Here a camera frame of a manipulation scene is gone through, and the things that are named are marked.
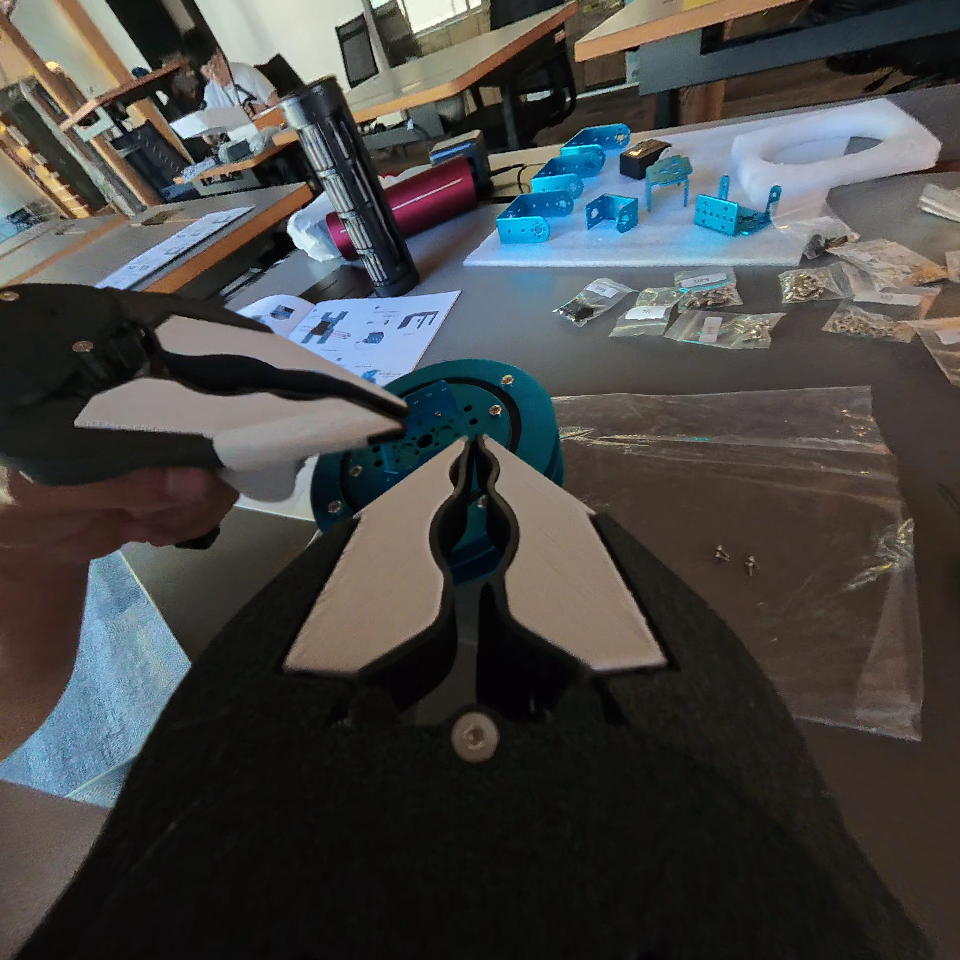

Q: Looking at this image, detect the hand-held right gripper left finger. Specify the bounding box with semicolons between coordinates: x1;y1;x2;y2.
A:
283;437;479;678

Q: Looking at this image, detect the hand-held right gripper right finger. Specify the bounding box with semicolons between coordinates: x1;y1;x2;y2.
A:
478;437;669;674

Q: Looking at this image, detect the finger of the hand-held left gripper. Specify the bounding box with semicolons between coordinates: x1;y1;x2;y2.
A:
148;315;411;419
73;378;408;455

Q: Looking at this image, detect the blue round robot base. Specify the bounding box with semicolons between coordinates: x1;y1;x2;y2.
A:
311;361;564;586

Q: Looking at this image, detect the person's left forearm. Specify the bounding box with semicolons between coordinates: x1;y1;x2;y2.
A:
0;555;93;759

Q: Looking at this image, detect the neighbouring grey desk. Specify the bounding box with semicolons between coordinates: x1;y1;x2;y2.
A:
0;183;316;294

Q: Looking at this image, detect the dark grey desk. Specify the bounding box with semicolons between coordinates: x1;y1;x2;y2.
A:
123;86;960;960

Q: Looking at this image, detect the background wooden desk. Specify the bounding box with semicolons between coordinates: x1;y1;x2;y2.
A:
341;0;582;125
573;0;819;65

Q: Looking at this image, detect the person's left hand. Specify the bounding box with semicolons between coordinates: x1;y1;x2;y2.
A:
0;465;239;561

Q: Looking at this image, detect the black flat device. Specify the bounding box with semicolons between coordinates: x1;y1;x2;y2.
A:
300;270;369;305

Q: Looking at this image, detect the printed paper sheet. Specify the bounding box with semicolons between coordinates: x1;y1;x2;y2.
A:
97;206;256;290

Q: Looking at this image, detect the white crumpled plastic bag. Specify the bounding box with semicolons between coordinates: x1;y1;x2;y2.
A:
288;202;354;264

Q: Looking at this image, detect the printed instruction manual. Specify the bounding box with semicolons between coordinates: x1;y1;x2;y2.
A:
236;288;462;391

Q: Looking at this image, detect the large clear plastic bag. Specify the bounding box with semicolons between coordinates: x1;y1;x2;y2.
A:
551;386;924;744

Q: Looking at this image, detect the black ribbed cylinder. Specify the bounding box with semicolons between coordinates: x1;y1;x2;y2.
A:
279;78;421;297

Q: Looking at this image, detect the red metal cylinder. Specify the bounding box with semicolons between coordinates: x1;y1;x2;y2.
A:
324;157;481;260

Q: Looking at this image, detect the dark grey box device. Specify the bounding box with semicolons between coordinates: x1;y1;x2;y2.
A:
431;129;492;200

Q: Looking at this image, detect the group of small screw bags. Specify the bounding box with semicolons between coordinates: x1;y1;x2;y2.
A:
555;183;960;387

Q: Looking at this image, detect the black mesh chair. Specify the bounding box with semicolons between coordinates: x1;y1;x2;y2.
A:
335;15;380;87

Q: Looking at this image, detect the white foam sheet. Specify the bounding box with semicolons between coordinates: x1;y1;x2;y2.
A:
465;123;834;270

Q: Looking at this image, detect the white shirt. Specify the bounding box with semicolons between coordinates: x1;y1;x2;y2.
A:
0;780;110;960

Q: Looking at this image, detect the black servo motor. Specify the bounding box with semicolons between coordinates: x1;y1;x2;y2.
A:
620;138;674;180

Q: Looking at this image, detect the large blue U bracket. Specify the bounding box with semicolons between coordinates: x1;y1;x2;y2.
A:
562;123;631;159
531;156;586;200
496;191;575;245

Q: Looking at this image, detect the black cable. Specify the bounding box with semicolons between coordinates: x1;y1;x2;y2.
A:
487;161;552;200

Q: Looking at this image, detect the small blue angle bracket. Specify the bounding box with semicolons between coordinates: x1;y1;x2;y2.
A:
585;193;639;232

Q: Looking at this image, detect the blue perforated U bracket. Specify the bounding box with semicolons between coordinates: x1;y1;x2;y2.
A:
693;176;783;240

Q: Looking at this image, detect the blue claw-shaped bracket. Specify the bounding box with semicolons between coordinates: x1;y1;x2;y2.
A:
645;156;695;219

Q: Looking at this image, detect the white foam ring block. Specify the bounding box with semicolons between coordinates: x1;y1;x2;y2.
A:
731;97;942;204

